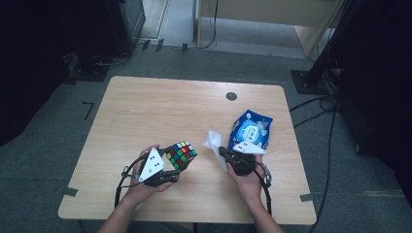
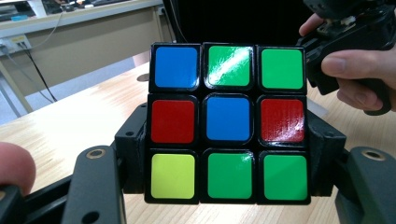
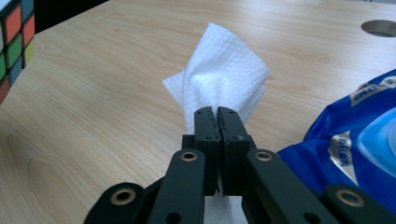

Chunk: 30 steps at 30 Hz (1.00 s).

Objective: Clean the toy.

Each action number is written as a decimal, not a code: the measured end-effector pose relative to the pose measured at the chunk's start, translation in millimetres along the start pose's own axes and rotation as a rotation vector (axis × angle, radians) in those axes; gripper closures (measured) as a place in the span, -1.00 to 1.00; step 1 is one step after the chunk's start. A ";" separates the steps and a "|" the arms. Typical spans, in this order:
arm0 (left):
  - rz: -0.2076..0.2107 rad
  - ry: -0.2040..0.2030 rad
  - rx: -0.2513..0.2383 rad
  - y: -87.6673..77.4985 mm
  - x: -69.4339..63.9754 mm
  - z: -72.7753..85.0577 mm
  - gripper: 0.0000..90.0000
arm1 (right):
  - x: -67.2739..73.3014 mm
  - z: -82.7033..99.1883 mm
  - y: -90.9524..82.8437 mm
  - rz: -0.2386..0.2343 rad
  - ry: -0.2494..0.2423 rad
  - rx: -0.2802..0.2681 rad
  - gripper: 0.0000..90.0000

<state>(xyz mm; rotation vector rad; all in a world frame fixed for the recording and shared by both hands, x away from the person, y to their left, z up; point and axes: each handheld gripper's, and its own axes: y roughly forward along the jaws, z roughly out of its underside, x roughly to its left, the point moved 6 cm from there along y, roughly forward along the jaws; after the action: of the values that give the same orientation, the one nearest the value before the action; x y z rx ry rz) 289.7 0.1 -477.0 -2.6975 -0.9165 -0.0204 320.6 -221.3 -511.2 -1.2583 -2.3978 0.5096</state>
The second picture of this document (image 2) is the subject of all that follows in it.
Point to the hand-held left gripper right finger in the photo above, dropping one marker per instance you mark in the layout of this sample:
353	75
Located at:
323	155

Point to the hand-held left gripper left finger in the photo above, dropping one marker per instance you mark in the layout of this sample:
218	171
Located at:
132	155

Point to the multicoloured puzzle cube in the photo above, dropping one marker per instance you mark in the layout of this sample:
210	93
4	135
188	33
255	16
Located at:
229	124

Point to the grey round table grommet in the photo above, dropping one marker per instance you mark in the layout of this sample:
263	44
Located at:
143	77

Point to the light wooden desk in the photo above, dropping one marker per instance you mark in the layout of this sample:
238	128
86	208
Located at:
87	37

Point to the white wall socket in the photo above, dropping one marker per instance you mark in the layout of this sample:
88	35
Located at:
14	43

